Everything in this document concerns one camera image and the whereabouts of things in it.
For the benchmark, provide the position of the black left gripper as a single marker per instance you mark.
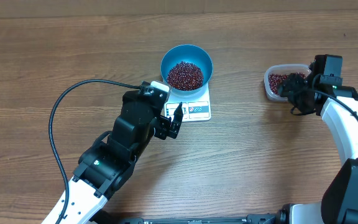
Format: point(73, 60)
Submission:
point(163, 129)

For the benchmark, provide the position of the teal blue bowl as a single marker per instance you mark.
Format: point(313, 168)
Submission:
point(187, 53)

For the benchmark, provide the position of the white digital kitchen scale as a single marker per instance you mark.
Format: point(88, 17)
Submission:
point(196, 105)

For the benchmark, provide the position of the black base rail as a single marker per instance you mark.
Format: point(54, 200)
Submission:
point(197, 220)

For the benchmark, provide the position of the red beans in bowl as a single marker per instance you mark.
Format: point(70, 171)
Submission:
point(185, 76)

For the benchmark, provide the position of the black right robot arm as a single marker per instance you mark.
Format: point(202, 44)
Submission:
point(323, 94)

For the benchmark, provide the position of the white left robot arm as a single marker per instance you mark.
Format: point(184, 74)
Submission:
point(110, 161)

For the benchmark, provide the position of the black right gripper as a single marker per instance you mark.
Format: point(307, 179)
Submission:
point(289, 89)

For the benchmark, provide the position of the clear plastic container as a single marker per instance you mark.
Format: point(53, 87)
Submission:
point(282, 70)

